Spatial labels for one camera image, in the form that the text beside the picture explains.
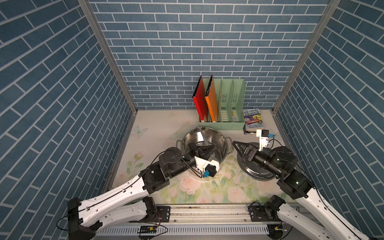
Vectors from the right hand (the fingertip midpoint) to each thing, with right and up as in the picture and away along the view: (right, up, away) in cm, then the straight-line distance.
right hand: (237, 145), depth 64 cm
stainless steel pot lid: (+16, -19, +24) cm, 35 cm away
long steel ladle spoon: (-15, +7, +10) cm, 20 cm away
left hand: (-10, +1, -4) cm, 11 cm away
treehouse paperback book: (+23, +12, +45) cm, 52 cm away
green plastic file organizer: (+8, +29, +52) cm, 60 cm away
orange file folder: (-9, +22, +25) cm, 35 cm away
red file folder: (-16, +24, +25) cm, 38 cm away
